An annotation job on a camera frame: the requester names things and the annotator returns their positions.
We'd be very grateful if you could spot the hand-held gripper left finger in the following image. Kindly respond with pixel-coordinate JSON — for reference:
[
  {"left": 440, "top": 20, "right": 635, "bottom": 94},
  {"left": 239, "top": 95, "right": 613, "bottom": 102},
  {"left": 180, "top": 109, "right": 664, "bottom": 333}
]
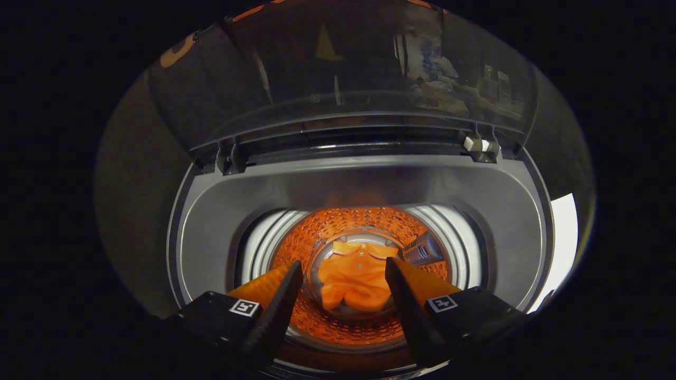
[{"left": 164, "top": 260, "right": 304, "bottom": 370}]

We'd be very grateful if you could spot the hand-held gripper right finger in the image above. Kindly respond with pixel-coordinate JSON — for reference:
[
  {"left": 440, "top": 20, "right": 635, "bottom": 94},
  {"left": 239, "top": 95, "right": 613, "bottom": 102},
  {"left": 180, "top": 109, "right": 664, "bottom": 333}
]
[{"left": 384, "top": 257, "right": 529, "bottom": 367}]

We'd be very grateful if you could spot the yellow polo shirt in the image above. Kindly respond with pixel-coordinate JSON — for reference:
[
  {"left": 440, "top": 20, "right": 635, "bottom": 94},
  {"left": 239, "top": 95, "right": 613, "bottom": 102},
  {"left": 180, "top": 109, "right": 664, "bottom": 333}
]
[{"left": 318, "top": 241, "right": 399, "bottom": 312}]

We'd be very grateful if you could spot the dark transparent washing machine lid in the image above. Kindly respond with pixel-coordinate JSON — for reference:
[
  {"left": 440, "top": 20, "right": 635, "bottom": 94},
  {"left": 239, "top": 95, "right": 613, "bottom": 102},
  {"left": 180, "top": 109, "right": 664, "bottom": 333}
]
[{"left": 145, "top": 0, "right": 539, "bottom": 176}]

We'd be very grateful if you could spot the white sheet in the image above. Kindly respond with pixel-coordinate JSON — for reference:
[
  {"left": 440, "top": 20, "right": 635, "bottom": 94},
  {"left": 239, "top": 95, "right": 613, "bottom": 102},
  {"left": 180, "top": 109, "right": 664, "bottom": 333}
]
[{"left": 528, "top": 193, "right": 579, "bottom": 313}]

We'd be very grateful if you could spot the black backdrop cloth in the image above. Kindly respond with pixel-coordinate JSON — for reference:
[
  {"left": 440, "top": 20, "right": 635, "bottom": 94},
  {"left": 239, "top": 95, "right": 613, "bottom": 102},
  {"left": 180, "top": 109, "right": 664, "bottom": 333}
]
[{"left": 92, "top": 0, "right": 597, "bottom": 317}]

